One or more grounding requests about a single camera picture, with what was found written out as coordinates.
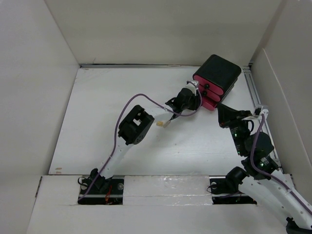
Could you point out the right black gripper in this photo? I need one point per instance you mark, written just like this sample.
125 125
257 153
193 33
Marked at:
227 116

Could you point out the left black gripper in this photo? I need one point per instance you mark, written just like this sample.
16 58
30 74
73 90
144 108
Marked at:
196 102

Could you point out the yellow white eraser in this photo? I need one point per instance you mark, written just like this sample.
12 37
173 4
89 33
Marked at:
163 124

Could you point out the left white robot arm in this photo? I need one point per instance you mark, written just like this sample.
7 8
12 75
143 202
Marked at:
133 128

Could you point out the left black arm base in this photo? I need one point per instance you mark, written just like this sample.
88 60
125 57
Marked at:
111 195

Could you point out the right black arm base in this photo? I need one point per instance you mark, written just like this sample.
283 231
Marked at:
222 194

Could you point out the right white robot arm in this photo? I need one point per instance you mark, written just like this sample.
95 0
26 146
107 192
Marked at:
260 177

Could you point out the black drawer cabinet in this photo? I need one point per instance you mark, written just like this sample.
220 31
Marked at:
219 71

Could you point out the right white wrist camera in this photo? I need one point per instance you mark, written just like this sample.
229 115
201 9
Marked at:
261 112

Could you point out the aluminium rail right side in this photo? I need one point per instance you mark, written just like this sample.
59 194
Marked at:
264 128

